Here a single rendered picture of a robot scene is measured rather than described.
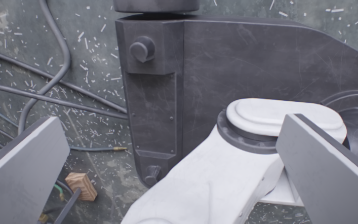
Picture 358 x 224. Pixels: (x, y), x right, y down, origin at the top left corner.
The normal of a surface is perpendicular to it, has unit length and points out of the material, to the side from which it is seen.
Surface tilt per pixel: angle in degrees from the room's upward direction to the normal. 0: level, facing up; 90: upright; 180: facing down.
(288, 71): 0
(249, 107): 90
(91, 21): 0
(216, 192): 90
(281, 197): 90
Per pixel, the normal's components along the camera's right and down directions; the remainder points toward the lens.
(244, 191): 0.00, -0.86
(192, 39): -0.17, 0.51
